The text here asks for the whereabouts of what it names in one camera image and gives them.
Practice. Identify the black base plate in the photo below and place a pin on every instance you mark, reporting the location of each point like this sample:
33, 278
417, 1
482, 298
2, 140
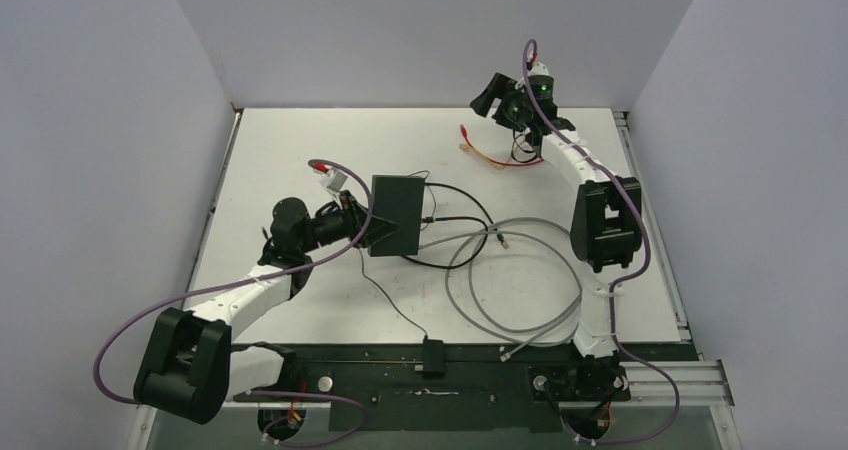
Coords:
437, 413

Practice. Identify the black power adapter box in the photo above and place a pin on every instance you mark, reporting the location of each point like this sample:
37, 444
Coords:
432, 360

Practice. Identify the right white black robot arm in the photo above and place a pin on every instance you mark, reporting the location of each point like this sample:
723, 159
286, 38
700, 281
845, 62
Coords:
606, 225

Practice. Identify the aluminium front rail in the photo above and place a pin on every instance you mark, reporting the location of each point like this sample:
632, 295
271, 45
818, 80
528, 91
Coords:
691, 383

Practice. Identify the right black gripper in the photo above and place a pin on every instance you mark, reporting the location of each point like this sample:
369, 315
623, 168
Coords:
501, 88

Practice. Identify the dark grey network switch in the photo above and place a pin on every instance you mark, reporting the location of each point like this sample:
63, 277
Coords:
399, 198

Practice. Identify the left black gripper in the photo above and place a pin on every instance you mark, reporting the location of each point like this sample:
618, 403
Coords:
351, 213

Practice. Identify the aluminium rail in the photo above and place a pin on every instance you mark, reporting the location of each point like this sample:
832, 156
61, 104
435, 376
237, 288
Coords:
642, 168
691, 383
220, 146

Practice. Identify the aluminium left side rail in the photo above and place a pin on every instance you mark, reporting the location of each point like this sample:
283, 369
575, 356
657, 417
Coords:
220, 146

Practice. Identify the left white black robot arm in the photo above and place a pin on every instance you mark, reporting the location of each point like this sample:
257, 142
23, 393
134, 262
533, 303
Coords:
187, 368

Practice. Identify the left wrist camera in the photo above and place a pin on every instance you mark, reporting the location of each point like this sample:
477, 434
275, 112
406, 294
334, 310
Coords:
333, 181

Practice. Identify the aluminium right side rail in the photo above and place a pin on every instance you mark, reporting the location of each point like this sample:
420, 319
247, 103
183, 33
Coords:
642, 168

